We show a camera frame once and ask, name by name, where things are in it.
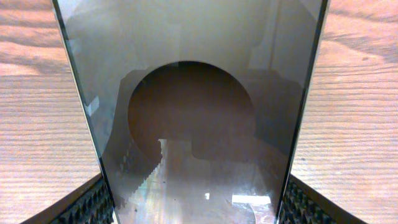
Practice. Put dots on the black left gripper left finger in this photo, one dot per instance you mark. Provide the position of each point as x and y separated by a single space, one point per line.
88 204

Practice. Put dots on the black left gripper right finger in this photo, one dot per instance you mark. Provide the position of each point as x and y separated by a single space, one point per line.
302 204

